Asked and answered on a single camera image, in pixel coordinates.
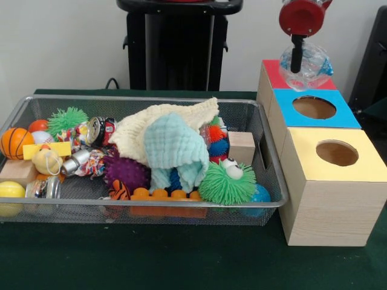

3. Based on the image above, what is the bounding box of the wooden box with three holes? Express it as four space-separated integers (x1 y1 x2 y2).
256 59 387 247

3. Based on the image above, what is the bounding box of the small orange basketball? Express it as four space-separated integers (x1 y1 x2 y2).
0 127 36 160

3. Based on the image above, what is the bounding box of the shallow clear mesh bin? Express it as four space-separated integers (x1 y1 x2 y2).
0 94 288 227

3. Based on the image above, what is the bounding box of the red silver soda can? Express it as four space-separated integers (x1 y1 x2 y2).
86 117 118 147

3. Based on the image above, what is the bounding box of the dark green side table cloth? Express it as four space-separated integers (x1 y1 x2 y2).
362 98 387 140

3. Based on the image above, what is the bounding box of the purple spiky ball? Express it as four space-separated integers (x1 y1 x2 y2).
102 152 151 193

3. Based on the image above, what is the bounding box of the cream waffle cloth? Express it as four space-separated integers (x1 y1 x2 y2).
108 97 219 167

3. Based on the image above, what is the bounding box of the small green puffer ball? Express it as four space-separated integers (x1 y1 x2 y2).
47 106 89 137

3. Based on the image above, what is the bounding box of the yellow rubber duck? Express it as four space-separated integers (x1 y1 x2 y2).
31 144 65 176

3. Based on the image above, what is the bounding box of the clear plastic bottle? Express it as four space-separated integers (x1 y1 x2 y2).
278 42 334 92

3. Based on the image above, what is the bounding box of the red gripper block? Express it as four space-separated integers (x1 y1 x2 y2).
278 0 333 74

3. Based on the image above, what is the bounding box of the wooden cube block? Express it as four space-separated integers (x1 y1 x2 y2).
227 131 256 166

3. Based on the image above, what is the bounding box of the black robot stand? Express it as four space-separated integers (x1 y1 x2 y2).
116 0 244 91

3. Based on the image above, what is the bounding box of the light blue waffle cloth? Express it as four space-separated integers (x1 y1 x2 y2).
143 113 210 193

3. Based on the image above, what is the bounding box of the orange toy brick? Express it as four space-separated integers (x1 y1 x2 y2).
129 187 208 219

